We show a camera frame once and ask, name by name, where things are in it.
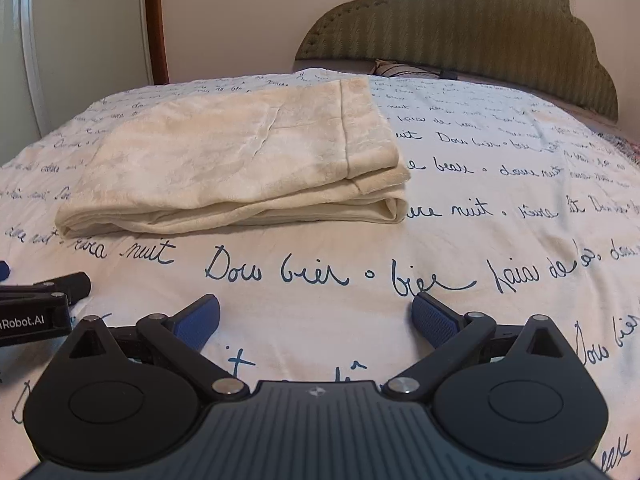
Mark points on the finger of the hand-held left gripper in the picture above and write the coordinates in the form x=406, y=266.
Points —
x=70, y=285
x=4, y=271

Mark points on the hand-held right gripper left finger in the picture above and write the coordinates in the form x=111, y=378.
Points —
x=200, y=316

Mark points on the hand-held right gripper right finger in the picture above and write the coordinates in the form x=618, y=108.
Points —
x=432, y=317

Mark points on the cream pants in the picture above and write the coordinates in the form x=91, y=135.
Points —
x=225, y=160

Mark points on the white script-print bed sheet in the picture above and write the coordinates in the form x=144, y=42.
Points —
x=310, y=320

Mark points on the white wardrobe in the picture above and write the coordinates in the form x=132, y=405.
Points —
x=90, y=50

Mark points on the small black object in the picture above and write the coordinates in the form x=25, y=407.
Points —
x=448, y=75

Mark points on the striped pillow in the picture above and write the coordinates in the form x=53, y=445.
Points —
x=395, y=67

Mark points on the floral bed sheet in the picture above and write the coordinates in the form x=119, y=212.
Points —
x=625, y=147

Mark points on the green padded headboard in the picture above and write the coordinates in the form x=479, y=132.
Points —
x=475, y=25

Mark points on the wooden door frame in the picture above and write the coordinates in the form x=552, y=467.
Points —
x=157, y=20

